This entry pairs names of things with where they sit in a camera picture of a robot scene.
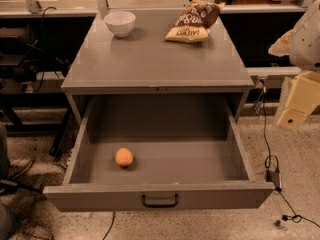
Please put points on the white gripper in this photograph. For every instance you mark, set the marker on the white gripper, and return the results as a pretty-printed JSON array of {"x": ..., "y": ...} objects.
[{"x": 306, "y": 47}]

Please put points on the orange fruit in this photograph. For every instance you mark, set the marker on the orange fruit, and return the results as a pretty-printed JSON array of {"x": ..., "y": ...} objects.
[{"x": 124, "y": 157}]

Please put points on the open grey top drawer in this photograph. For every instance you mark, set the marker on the open grey top drawer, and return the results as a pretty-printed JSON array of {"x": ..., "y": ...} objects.
[{"x": 184, "y": 144}]

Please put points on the grey cabinet counter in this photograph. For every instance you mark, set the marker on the grey cabinet counter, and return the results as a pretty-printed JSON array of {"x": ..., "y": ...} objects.
[{"x": 144, "y": 61}]

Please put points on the brown chip bag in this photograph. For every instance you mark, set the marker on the brown chip bag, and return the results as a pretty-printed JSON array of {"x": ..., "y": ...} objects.
[{"x": 195, "y": 21}]

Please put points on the white ceramic bowl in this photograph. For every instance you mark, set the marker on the white ceramic bowl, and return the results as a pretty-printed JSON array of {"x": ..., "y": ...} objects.
[{"x": 120, "y": 23}]

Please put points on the dark equipment under bench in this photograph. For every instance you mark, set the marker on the dark equipment under bench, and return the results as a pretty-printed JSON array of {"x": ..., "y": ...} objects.
[{"x": 22, "y": 60}]

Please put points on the person's shoe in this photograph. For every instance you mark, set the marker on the person's shoe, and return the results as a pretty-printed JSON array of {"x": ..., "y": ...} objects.
[{"x": 19, "y": 166}]

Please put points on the black drawer handle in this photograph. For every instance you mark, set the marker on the black drawer handle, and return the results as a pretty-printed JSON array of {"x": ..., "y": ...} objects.
[{"x": 153, "y": 202}]

